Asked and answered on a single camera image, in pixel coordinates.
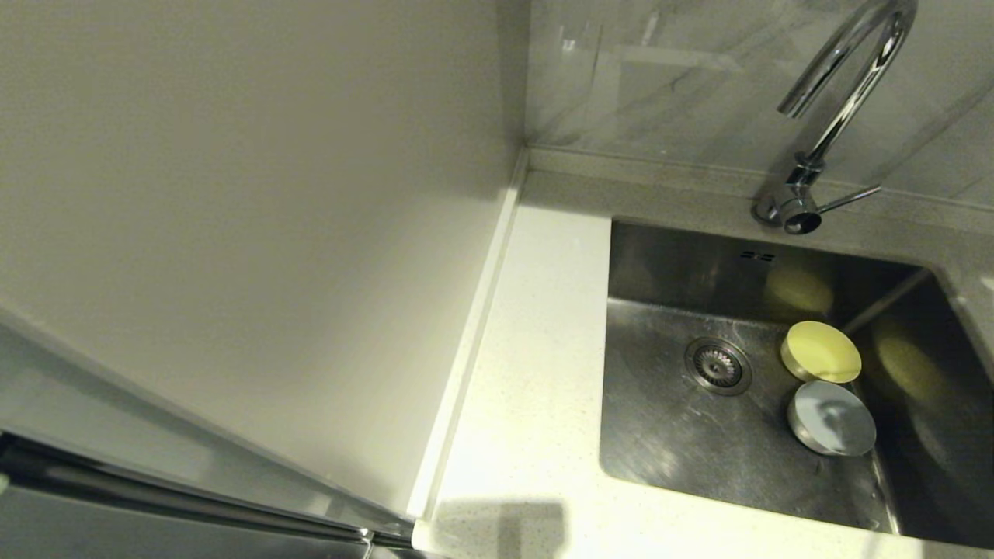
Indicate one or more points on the grey blue bowl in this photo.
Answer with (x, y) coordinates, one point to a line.
(835, 419)

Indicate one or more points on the round metal sink drain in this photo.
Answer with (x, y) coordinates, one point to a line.
(718, 365)

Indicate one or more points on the stainless steel sink basin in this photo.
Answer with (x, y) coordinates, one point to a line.
(699, 458)

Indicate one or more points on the stainless steel appliance door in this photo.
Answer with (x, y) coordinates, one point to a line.
(155, 539)

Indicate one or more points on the chrome gooseneck faucet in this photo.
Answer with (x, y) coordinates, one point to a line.
(792, 203)

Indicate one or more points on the tall white cabinet side panel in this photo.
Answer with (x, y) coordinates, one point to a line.
(233, 194)

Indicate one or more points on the yellow bowl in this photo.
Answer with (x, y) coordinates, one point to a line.
(823, 353)

